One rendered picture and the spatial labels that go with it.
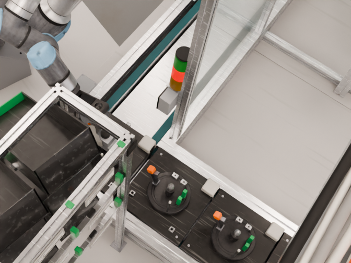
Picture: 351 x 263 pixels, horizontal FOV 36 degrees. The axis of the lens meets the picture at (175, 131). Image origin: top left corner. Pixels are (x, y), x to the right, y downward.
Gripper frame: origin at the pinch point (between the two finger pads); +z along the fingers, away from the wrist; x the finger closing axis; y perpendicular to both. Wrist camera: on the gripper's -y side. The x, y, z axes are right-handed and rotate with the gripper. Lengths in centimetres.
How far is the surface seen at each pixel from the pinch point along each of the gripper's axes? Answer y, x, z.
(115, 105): 16.4, -17.3, 4.9
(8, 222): -49, 46, -36
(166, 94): -18.7, -15.1, -6.3
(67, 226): -27.9, 34.2, -10.3
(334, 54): -20, -94, 44
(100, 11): 135, -106, 26
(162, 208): -14.8, 5.9, 23.2
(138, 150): 0.4, -6.4, 13.0
